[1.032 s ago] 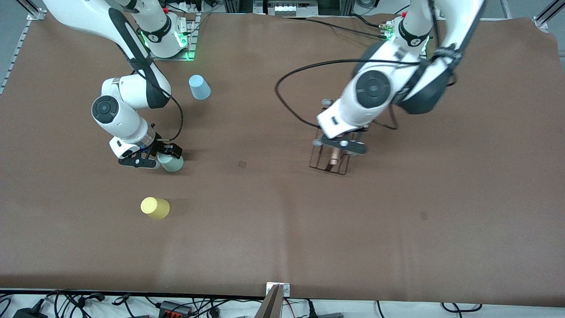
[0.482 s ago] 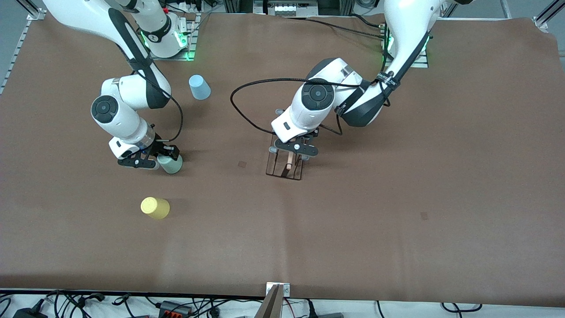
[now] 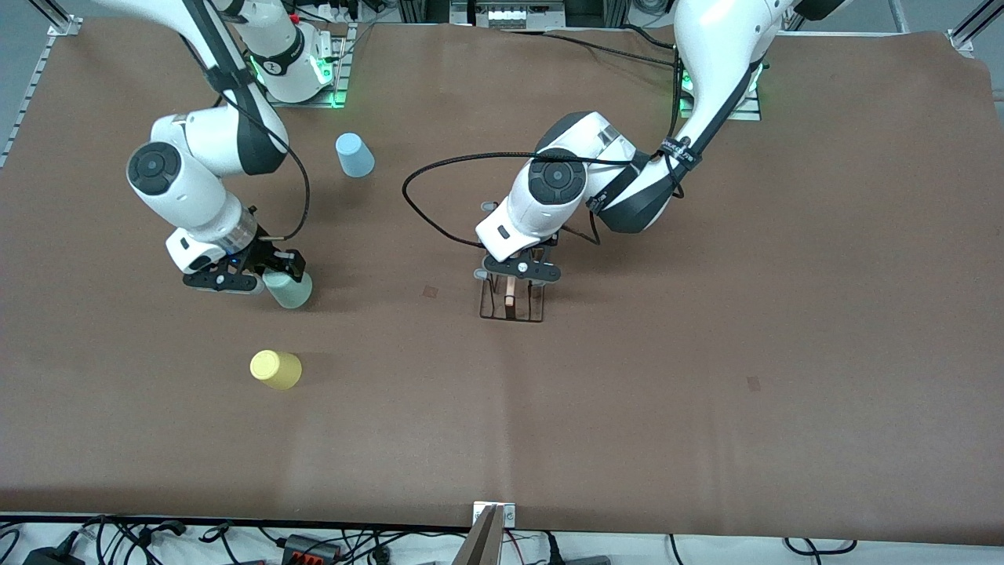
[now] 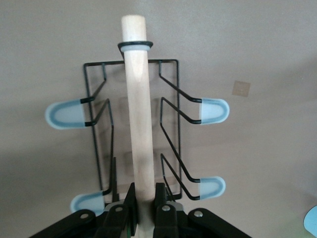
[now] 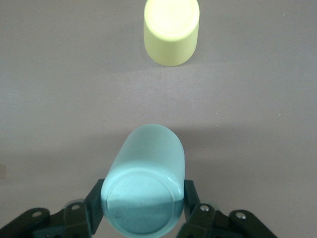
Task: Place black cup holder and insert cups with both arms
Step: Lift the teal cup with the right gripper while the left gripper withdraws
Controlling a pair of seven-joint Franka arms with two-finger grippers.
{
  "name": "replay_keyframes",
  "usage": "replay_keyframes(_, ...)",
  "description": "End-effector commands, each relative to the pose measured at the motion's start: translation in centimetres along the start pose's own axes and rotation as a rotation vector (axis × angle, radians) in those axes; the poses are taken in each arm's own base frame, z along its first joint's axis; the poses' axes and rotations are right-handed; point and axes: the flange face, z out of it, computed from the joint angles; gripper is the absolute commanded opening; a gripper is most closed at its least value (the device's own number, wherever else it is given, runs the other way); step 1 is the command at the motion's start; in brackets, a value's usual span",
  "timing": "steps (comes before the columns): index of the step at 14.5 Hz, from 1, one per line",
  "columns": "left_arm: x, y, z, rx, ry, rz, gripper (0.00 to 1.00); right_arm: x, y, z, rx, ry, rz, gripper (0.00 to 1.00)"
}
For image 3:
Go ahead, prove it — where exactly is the pale green plastic cup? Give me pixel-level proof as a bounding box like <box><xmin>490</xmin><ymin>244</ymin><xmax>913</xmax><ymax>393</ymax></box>
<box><xmin>265</xmin><ymin>269</ymin><xmax>314</xmax><ymax>310</ymax></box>

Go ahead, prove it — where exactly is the black wire cup holder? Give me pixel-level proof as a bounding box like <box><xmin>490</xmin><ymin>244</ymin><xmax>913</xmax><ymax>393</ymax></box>
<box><xmin>473</xmin><ymin>202</ymin><xmax>550</xmax><ymax>323</ymax></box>

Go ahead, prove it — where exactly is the yellow plastic cup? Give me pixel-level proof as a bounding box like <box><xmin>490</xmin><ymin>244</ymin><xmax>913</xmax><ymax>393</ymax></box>
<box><xmin>249</xmin><ymin>349</ymin><xmax>303</xmax><ymax>391</ymax></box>

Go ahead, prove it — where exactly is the light blue plastic cup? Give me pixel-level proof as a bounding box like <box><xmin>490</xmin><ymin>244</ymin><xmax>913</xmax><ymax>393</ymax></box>
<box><xmin>335</xmin><ymin>133</ymin><xmax>376</xmax><ymax>179</ymax></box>

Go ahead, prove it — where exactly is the silver control box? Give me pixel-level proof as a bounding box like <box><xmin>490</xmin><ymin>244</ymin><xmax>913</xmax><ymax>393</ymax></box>
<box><xmin>451</xmin><ymin>0</ymin><xmax>566</xmax><ymax>31</ymax></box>

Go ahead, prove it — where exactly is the brown table cover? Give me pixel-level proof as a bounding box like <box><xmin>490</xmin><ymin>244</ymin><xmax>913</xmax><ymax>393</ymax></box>
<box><xmin>0</xmin><ymin>16</ymin><xmax>1004</xmax><ymax>546</ymax></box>

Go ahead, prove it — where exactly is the white power strip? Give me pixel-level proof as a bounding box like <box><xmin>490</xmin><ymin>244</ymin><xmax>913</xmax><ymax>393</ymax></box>
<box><xmin>302</xmin><ymin>0</ymin><xmax>366</xmax><ymax>23</ymax></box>

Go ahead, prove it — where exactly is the orange black connector block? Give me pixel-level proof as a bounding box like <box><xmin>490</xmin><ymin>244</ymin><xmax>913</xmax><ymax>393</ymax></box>
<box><xmin>282</xmin><ymin>534</ymin><xmax>343</xmax><ymax>563</ymax></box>

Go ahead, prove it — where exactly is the aluminium profile beam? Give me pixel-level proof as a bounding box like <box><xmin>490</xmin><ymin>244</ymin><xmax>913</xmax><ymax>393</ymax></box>
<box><xmin>453</xmin><ymin>506</ymin><xmax>503</xmax><ymax>565</ymax></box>

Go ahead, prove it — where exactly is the black power adapter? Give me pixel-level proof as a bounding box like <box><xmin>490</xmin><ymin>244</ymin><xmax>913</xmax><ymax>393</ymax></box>
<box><xmin>24</xmin><ymin>545</ymin><xmax>85</xmax><ymax>565</ymax></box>

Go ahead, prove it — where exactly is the aluminium corner profile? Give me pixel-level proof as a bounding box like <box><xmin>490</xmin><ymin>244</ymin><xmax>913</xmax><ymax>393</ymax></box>
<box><xmin>948</xmin><ymin>0</ymin><xmax>1004</xmax><ymax>54</ymax></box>

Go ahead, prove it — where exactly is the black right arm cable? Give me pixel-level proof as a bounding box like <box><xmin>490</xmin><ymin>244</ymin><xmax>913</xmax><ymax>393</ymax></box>
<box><xmin>180</xmin><ymin>0</ymin><xmax>312</xmax><ymax>242</ymax></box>

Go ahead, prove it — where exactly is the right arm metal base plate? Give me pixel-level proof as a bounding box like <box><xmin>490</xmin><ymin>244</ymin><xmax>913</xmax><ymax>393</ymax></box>
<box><xmin>263</xmin><ymin>24</ymin><xmax>351</xmax><ymax>109</ymax></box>

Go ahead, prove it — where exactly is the black base power cable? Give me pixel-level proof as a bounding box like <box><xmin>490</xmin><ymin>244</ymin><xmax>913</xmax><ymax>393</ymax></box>
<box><xmin>541</xmin><ymin>27</ymin><xmax>680</xmax><ymax>70</ymax></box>

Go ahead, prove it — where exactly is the aluminium frame rail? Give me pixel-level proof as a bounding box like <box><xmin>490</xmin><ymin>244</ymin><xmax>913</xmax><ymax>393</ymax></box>
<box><xmin>0</xmin><ymin>0</ymin><xmax>83</xmax><ymax>170</ymax></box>

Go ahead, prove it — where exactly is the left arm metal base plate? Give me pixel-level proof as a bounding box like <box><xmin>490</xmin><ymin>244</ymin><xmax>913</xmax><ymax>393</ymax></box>
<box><xmin>679</xmin><ymin>71</ymin><xmax>762</xmax><ymax>121</ymax></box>

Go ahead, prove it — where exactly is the black looped cable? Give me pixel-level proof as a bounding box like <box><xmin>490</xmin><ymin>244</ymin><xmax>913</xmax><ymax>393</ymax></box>
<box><xmin>783</xmin><ymin>537</ymin><xmax>857</xmax><ymax>556</ymax></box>

